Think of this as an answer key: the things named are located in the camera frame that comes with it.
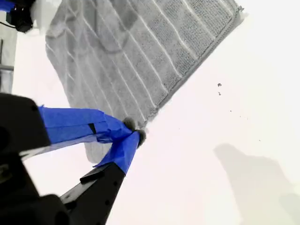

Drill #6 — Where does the grey striped towel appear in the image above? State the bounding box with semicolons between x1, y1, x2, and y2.
45;0;245;165

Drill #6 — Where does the gripper camera cable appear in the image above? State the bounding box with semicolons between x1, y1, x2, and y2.
0;21;17;30

